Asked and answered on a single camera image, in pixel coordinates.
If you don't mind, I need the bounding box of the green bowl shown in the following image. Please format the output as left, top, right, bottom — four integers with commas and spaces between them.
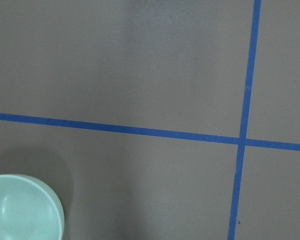
0, 174, 65, 240

